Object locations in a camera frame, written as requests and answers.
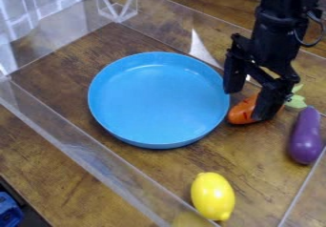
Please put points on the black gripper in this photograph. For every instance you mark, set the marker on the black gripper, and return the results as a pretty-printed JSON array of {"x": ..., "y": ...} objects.
[{"x": 263, "y": 56}]

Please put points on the orange toy carrot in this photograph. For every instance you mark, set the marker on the orange toy carrot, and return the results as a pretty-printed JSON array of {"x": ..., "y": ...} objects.
[{"x": 240, "y": 112}]

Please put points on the blue round plate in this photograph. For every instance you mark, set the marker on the blue round plate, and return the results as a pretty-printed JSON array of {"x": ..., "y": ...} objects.
[{"x": 157, "y": 100}]

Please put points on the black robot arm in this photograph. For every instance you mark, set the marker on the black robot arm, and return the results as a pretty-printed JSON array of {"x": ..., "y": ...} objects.
[{"x": 307, "y": 7}]

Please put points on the purple toy eggplant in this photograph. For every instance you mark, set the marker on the purple toy eggplant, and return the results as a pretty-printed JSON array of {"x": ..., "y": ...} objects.
[{"x": 304, "y": 146}]

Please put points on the yellow toy lemon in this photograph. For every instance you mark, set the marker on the yellow toy lemon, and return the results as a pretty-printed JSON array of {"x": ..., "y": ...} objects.
[{"x": 212, "y": 196}]

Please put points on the blue object at corner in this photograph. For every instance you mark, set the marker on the blue object at corner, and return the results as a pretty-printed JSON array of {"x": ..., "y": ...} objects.
[{"x": 10, "y": 214}]

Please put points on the clear acrylic enclosure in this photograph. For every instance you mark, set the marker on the clear acrylic enclosure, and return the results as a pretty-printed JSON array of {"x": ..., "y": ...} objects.
[{"x": 82, "y": 178}]

